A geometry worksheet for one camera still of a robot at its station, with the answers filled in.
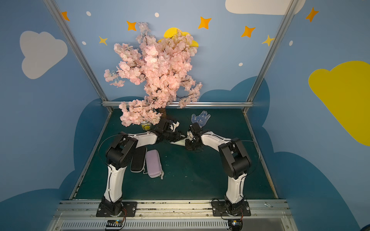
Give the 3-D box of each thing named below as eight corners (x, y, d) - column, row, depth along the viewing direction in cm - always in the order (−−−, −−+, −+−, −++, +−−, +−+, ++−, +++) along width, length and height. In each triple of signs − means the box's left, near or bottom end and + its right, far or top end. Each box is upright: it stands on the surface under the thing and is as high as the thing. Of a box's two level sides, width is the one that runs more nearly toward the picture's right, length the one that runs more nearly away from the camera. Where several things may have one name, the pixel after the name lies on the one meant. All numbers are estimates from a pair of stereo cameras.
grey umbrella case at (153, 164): (142, 178, 86) (141, 176, 84) (147, 151, 98) (146, 149, 95) (163, 178, 87) (162, 176, 84) (165, 151, 98) (165, 149, 96)
